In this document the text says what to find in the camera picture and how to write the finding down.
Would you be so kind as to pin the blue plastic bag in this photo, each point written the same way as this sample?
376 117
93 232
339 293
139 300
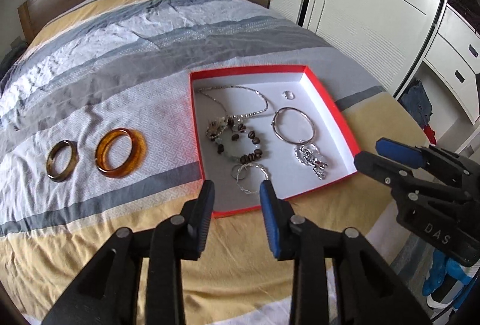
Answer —
440 272

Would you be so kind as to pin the chunky silver bangle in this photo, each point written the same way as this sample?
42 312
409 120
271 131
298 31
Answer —
307 153

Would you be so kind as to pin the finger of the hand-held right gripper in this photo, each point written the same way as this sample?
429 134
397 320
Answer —
397 151
378 167

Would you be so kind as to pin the dark cloth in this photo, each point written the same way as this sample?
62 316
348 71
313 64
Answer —
8 58

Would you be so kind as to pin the thin metal bangle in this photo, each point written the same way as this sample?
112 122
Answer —
277 128

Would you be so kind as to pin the dark brown bangle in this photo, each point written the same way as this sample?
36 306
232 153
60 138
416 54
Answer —
62 161

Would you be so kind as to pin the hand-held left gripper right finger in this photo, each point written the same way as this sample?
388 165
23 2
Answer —
272 223

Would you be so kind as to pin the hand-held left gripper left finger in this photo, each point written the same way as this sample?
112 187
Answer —
200 223

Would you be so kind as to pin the amber bangle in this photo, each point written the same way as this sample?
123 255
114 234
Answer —
120 153

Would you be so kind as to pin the red cloth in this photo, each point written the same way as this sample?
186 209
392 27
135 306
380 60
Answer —
431 132

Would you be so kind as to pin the red cardboard box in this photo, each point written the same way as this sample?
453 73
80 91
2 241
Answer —
330 111

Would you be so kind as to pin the white drawer unit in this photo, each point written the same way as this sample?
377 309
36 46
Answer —
453 54

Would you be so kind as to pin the striped duvet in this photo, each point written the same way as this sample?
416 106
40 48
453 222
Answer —
112 47

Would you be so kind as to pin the blue denim clothes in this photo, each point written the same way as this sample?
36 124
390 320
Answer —
416 99

